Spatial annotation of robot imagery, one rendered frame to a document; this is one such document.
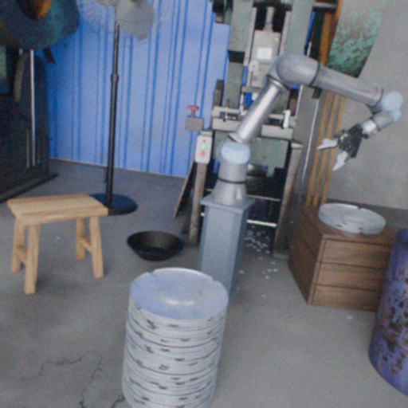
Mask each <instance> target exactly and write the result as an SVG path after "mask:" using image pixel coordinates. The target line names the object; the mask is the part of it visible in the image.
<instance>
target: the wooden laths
mask: <svg viewBox="0 0 408 408"><path fill-rule="evenodd" d="M330 97H331V92H329V91H327V95H326V100H325V103H324V109H323V113H322V118H321V123H320V132H319V136H317V142H316V149H315V155H314V159H313V164H312V173H311V178H310V180H309V183H308V191H307V197H306V201H305V205H307V206H309V202H310V201H311V197H312V188H313V184H314V179H315V174H316V166H317V161H318V156H319V151H320V150H318V149H317V148H318V147H320V146H321V143H322V138H323V133H324V125H325V120H326V115H327V114H328V106H329V101H330ZM338 97H339V94H336V93H335V94H333V100H332V104H331V113H330V118H329V122H328V127H327V131H326V135H325V139H330V137H331V133H332V125H333V120H334V115H335V110H336V105H337V101H338ZM319 100H320V98H319V99H317V101H316V110H314V114H313V120H312V129H311V133H310V138H309V143H308V147H307V152H306V157H305V161H304V171H303V175H302V181H301V185H300V194H299V199H297V204H300V200H301V195H302V190H303V185H304V176H305V171H306V166H307V161H308V157H309V153H310V147H311V143H312V134H313V129H314V124H315V119H316V116H317V110H318V106H319ZM346 101H347V98H346V97H343V96H342V99H341V103H340V108H339V116H338V121H336V126H335V134H336V133H338V132H340V128H341V123H342V118H343V110H344V105H346ZM335 149H336V148H332V149H331V155H330V157H329V161H328V169H327V174H326V179H325V184H324V191H323V197H322V201H320V206H322V205H324V204H325V202H326V197H327V193H328V185H329V181H330V175H331V171H332V168H333V163H334V158H335ZM327 150H328V149H323V154H322V159H321V163H320V168H319V172H318V176H317V182H316V189H315V195H314V199H313V204H312V205H313V206H315V207H316V204H317V200H318V196H319V190H320V183H321V182H322V178H323V172H324V164H325V160H326V155H327Z"/></svg>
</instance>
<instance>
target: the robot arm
mask: <svg viewBox="0 0 408 408"><path fill-rule="evenodd" d="M265 79H266V84H264V87H263V88H262V90H261V91H260V92H259V94H258V95H257V98H256V99H255V101H254V102H253V103H252V104H251V106H250V107H249V110H248V111H247V113H246V114H245V116H244V118H243V119H242V121H241V122H240V123H239V124H238V126H237V128H236V130H235V131H234V132H233V133H230V134H229V135H228V136H226V139H225V140H224V141H223V142H221V143H220V145H219V147H218V150H217V157H218V162H219V163H220V167H219V173H218V182H217V184H216V186H215V188H214V189H213V190H212V193H211V199H212V200H213V201H215V202H219V203H221V204H226V205H232V206H240V205H244V204H246V203H247V199H248V197H247V192H246V186H245V183H246V178H247V172H248V167H249V159H250V149H251V144H250V143H251V141H252V140H253V138H254V136H255V135H256V133H258V131H259V130H260V128H261V126H262V125H263V123H264V122H265V120H266V118H267V117H268V116H269V115H270V113H271V112H272V110H273V108H274V106H275V105H276V103H277V101H278V100H280V98H281V96H282V95H283V94H284V93H287V92H289V90H291V88H292V86H293V85H294V84H299V85H304V86H307V87H309V88H311V87H313V86H315V87H317V88H322V89H324V90H327V91H329V92H333V93H336V94H339V95H341V96H343V97H346V98H348V99H351V100H355V101H358V102H360V103H363V104H366V106H367V107H368V109H369V111H370V113H371V114H372V116H371V117H369V118H368V119H366V120H364V121H363V122H362V123H361V124H359V123H357V124H356V125H354V126H353V127H351V128H349V129H347V130H345V129H342V131H340V132H342V134H341V135H338V136H336V135H337V134H339V133H340V132H338V133H336V134H335V135H334V137H335V138H336V139H335V140H329V139H323V144H324V145H322V146H320V147H318V148H317V149H318V150H323V149H328V148H336V147H337V146H338V145H339V149H343V153H342V155H338V157H337V164H336V165H335V167H334V169H333V170H334V171H335V170H336V169H338V168H340V166H342V165H344V164H345V162H346V161H348V160H349V159H353V158H356V155H357V152H358V149H359V147H360V145H361V142H362V138H364V139H369V137H372V136H373V135H375V133H378V132H379V131H381V130H382V129H384V128H387V127H388V126H390V124H393V123H394V122H395V121H396V120H398V119H399V118H400V117H402V113H401V111H399V108H400V107H401V106H402V102H403V98H402V95H401V93H399V92H396V91H390V90H387V89H384V88H381V87H378V85H377V84H369V83H367V82H364V81H362V80H357V79H355V78H353V76H351V77H350V76H348V75H346V74H343V73H339V72H336V71H334V70H332V69H327V68H325V67H323V66H322V64H321V63H320V61H315V60H313V59H311V58H310V57H306V56H305V55H303V54H301V53H282V54H280V55H278V56H277V58H276V59H275V60H273V62H272V64H271V68H270V70H269V72H268V74H267V75H266V78H265Z"/></svg>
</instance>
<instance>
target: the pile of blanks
mask: <svg viewBox="0 0 408 408"><path fill-rule="evenodd" d="M138 309H139V308H136V307H135V306H134V304H132V303H131V299H130V296H129V303H128V312H127V328H126V330H127V338H126V343H125V344H124V368H123V382H122V384H123V392H124V395H125V397H126V399H127V401H128V403H129V404H130V405H131V406H132V407H134V408H206V407H207V406H208V405H209V404H210V401H212V399H213V396H214V389H215V385H216V380H217V371H218V361H219V356H220V352H221V346H222V336H223V332H224V325H225V321H226V317H227V309H228V307H226V310H225V311H224V312H223V313H222V314H221V315H220V316H219V317H218V318H217V319H215V320H209V322H205V323H202V324H188V325H185V324H169V323H164V322H162V321H158V320H154V319H152V318H150V317H148V316H145V315H144V314H143V313H142V312H140V311H139V310H138Z"/></svg>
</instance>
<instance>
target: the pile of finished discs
mask: <svg viewBox="0 0 408 408"><path fill-rule="evenodd" d="M318 216H319V219H320V220H321V221H322V222H324V223H326V224H328V225H330V226H333V227H335V228H338V229H341V230H346V231H350V233H360V232H362V233H363V234H377V233H381V232H382V231H383V228H384V226H385V219H384V217H382V216H381V215H378V214H377V213H374V212H372V211H369V210H365V209H362V210H358V209H357V207H355V206H351V205H346V204H338V203H328V204H324V205H322V206H320V210H319V214H318ZM360 234H361V233H360Z"/></svg>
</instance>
